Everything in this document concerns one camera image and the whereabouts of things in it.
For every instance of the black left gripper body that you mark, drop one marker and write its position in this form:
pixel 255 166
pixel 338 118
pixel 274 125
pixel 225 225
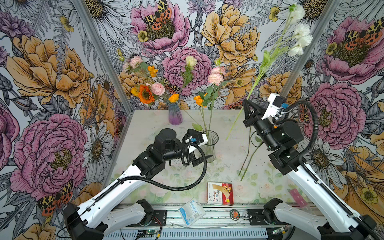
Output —
pixel 176 154

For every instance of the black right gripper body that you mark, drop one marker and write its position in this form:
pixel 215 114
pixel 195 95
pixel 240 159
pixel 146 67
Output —
pixel 265 128

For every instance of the pink carnation stem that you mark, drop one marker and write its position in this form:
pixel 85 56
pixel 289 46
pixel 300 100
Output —
pixel 215 83
pixel 135 65

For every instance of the blue purple glass vase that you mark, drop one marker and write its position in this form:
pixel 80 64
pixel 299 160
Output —
pixel 175 115

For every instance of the clear ribbed glass vase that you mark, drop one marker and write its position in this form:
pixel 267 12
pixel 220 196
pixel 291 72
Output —
pixel 209 148

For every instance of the orange gerbera flower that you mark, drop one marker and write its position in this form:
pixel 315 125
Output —
pixel 145 95

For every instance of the pink rose flower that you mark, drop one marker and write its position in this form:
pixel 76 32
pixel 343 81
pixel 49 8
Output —
pixel 159 92

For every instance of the cream white rose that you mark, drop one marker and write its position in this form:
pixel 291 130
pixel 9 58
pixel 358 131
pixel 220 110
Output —
pixel 187 75

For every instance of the white carnation stem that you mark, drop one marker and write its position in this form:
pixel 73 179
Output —
pixel 238 37

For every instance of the yellow ranunculus stem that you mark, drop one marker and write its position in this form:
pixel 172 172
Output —
pixel 144 79

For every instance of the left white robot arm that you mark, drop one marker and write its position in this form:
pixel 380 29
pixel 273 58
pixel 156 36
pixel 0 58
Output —
pixel 97 217

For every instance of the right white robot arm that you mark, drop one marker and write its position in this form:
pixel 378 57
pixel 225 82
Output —
pixel 338 220

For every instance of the small white rosebud stem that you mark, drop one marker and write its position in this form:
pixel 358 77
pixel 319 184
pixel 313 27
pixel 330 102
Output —
pixel 249 162

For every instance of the orange yellow flower stems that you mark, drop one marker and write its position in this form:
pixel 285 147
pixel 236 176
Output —
pixel 175 99

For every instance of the white blue tissue pack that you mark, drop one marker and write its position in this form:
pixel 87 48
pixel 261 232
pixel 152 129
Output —
pixel 191 212

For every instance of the small green circuit board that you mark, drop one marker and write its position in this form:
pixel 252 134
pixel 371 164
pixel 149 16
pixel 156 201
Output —
pixel 149 232

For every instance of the red bandage box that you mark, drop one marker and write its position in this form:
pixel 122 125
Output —
pixel 220 194

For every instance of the pink clear plastic tube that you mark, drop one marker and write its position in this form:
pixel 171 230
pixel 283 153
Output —
pixel 298 198

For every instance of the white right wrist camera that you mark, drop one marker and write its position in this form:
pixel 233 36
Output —
pixel 276 104

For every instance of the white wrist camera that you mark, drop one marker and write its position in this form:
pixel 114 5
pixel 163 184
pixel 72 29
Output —
pixel 276 104
pixel 199 139

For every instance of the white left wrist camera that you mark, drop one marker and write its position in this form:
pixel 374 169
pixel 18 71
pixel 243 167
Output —
pixel 199 139

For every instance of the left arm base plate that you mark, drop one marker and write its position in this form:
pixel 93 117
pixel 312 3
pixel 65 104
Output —
pixel 158 219

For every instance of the slotted white cable duct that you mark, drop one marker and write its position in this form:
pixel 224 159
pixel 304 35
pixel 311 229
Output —
pixel 189 234

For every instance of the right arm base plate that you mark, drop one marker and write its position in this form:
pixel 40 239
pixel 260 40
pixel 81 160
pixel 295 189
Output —
pixel 261 217

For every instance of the left aluminium corner post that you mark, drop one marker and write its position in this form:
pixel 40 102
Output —
pixel 96 39

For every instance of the aluminium corner post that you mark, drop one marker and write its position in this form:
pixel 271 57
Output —
pixel 96 39
pixel 317 32

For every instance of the right aluminium corner post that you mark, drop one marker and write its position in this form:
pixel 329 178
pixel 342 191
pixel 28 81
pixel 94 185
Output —
pixel 317 32

